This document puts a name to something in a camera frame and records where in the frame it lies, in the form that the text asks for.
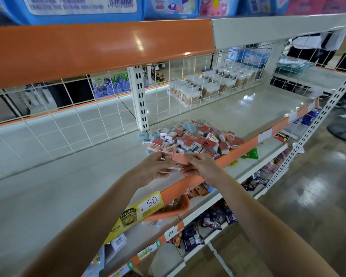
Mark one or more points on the person's right hand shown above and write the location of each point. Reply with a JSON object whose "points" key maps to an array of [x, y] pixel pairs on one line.
{"points": [[207, 169]]}

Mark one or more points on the person's left hand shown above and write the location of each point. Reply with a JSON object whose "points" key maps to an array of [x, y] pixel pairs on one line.
{"points": [[150, 169]]}

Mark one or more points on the red white small box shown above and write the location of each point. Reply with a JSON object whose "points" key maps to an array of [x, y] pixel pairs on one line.
{"points": [[181, 158]]}

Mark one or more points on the pile of mixed erasers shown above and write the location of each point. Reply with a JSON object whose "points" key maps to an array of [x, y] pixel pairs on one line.
{"points": [[196, 135]]}

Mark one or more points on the person's right forearm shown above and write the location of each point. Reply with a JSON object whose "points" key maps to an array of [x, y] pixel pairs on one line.
{"points": [[271, 239]]}

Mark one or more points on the person's left forearm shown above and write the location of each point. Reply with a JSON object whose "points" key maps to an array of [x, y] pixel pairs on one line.
{"points": [[81, 233]]}

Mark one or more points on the white orange metal shelf unit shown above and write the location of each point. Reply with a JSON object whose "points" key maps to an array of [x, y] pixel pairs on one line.
{"points": [[63, 187]]}

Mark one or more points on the orange plastic basket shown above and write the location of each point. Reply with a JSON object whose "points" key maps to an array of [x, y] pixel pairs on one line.
{"points": [[170, 209]]}

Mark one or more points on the green packet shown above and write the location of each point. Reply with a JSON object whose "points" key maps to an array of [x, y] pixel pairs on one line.
{"points": [[251, 153]]}

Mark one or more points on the yellow price label strip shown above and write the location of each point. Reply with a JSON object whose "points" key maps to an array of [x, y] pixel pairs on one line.
{"points": [[135, 216]]}

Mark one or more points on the row of dark snack packets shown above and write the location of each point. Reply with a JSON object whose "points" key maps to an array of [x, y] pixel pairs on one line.
{"points": [[210, 219]]}

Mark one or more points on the row of blue packages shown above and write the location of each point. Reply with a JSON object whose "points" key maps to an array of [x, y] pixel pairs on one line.
{"points": [[75, 8]]}

